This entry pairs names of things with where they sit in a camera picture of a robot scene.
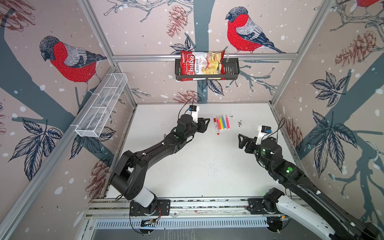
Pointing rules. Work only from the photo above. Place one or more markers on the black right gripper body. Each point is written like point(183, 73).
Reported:
point(251, 148)

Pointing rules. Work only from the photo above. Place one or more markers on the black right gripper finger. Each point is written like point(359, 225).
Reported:
point(245, 138)
point(242, 143)

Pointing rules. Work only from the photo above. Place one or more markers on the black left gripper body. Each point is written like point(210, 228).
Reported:
point(200, 127)

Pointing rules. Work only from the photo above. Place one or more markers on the white marker pen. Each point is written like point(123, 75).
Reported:
point(217, 130)

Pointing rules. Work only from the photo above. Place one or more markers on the pink highlighter pen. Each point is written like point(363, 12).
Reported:
point(218, 121)

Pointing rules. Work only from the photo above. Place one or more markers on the yellow highlighter pen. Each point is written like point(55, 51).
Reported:
point(221, 123)

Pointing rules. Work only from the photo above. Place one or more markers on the blue highlighter pen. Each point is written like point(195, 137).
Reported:
point(223, 122)

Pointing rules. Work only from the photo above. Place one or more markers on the pink-red highlighter pen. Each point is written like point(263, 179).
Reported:
point(227, 122)

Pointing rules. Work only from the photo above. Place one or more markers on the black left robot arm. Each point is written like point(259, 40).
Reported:
point(129, 174)

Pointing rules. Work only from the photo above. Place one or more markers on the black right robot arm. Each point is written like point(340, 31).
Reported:
point(325, 218)

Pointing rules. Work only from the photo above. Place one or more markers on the red cassava chips bag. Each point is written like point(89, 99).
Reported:
point(201, 63)

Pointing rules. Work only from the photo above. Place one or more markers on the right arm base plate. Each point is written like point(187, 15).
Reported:
point(260, 206)

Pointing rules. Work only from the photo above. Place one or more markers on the black wire basket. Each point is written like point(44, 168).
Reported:
point(228, 69)

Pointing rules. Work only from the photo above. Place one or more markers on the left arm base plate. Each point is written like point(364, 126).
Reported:
point(156, 208)

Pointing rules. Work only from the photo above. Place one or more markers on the white mesh wall tray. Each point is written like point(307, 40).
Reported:
point(98, 114)

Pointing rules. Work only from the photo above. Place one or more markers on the aluminium mounting rail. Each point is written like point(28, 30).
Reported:
point(196, 207)

